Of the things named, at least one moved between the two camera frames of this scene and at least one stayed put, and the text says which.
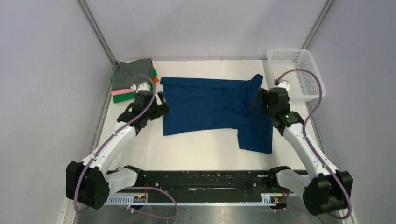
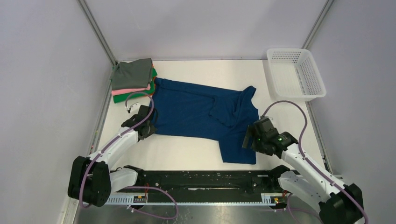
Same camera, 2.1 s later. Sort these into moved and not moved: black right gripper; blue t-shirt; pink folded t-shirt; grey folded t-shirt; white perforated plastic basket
Moved: black right gripper; blue t-shirt
Not moved: grey folded t-shirt; white perforated plastic basket; pink folded t-shirt
